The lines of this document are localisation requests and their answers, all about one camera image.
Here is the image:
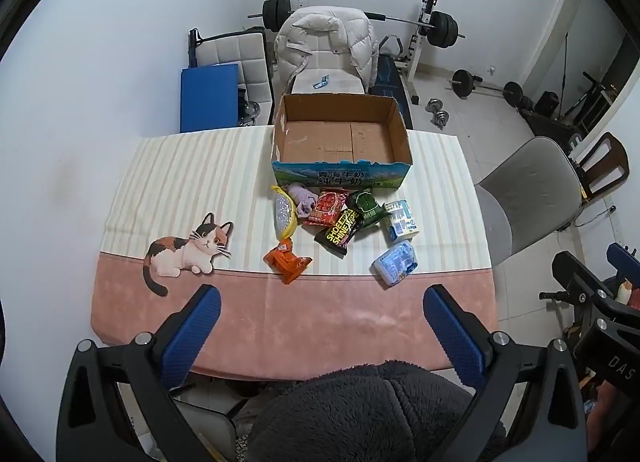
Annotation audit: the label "orange snack packet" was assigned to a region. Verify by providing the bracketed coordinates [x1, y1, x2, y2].
[263, 238, 313, 285]

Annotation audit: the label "yellow scouring pad pack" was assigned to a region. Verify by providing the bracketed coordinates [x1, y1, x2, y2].
[270, 184, 299, 238]

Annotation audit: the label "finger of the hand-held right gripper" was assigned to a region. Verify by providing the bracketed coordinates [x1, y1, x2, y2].
[539, 251, 618, 310]
[606, 243, 640, 290]

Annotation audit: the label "grey plastic chair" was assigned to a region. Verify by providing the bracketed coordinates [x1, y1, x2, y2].
[472, 136, 588, 273]

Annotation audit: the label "short barbell with black plates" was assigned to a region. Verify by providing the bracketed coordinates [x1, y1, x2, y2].
[447, 69, 523, 105]

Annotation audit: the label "purple socks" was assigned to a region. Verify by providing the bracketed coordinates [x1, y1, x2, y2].
[287, 182, 319, 218]

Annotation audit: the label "cardboard box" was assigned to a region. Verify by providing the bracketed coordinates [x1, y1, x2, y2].
[271, 93, 414, 191]

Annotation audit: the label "red patterned packet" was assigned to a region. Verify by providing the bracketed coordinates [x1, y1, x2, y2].
[303, 190, 348, 228]

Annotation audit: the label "white quilted chair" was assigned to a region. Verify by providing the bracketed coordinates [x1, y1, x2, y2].
[189, 27, 276, 128]

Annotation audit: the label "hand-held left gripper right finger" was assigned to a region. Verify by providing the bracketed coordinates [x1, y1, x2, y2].
[423, 284, 587, 462]

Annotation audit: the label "person's dark fleece clothing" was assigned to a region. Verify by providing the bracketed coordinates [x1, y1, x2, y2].
[245, 359, 506, 462]

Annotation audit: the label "blue board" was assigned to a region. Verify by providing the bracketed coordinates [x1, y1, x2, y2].
[180, 63, 241, 133]

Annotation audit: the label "black blue weight bench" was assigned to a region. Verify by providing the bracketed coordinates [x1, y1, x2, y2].
[370, 36, 414, 130]

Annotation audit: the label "long barbell with black plates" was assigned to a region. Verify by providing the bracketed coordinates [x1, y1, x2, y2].
[247, 0, 466, 48]

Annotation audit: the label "striped pink cat tablecloth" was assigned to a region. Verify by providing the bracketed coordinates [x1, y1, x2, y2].
[91, 132, 501, 383]

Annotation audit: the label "chrome weight plates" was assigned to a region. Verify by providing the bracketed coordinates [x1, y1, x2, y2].
[240, 99, 262, 128]

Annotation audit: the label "green packet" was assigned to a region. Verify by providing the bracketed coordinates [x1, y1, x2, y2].
[346, 189, 388, 233]

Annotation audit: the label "light blue wipes pack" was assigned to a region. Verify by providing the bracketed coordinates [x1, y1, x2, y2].
[371, 240, 418, 289]

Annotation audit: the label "brown wooden chair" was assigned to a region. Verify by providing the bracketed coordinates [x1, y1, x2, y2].
[570, 132, 630, 200]

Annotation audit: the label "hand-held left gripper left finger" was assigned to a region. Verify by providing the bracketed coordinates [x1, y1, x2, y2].
[56, 284, 221, 462]

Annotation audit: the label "black yellow wipes packet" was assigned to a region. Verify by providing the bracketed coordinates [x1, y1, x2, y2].
[314, 209, 362, 259]

